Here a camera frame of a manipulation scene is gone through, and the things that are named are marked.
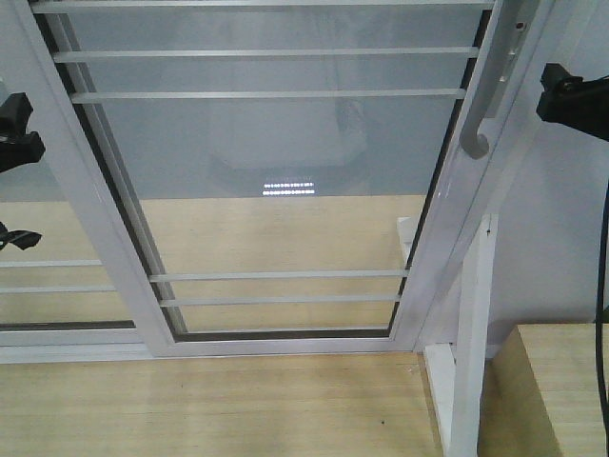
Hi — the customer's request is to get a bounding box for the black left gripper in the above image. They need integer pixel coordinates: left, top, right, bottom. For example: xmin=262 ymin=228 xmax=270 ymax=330
xmin=1 ymin=92 xmax=46 ymax=172

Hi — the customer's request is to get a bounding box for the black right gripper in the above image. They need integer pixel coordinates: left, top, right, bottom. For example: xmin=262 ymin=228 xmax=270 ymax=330
xmin=536 ymin=63 xmax=608 ymax=141

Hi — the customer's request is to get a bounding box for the grey curved door handle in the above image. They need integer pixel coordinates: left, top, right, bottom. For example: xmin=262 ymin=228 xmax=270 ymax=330
xmin=460 ymin=1 xmax=523 ymax=160

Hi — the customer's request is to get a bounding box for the white sliding glass door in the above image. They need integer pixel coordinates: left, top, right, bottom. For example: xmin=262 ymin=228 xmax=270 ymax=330
xmin=1 ymin=1 xmax=551 ymax=357

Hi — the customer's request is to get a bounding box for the white fixed glass door panel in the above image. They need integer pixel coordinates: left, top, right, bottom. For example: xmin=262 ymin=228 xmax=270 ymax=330
xmin=1 ymin=1 xmax=163 ymax=359

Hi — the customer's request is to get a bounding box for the white rear support brace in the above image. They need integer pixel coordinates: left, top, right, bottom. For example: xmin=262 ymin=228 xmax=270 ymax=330
xmin=397 ymin=216 xmax=419 ymax=267

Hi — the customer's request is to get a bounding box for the light wooden box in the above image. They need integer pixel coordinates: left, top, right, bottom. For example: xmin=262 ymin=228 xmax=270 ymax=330
xmin=478 ymin=324 xmax=607 ymax=456

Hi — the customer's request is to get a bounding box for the white wooden support brace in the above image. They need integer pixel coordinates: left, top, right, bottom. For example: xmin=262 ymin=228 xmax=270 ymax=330
xmin=423 ymin=214 xmax=499 ymax=456

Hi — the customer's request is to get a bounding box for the light plywood base board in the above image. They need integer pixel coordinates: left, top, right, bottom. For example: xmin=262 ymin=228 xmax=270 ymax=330
xmin=1 ymin=195 xmax=441 ymax=456

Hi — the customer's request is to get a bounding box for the white door frame post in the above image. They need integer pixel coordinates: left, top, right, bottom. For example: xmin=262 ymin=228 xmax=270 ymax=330
xmin=400 ymin=1 xmax=608 ymax=351

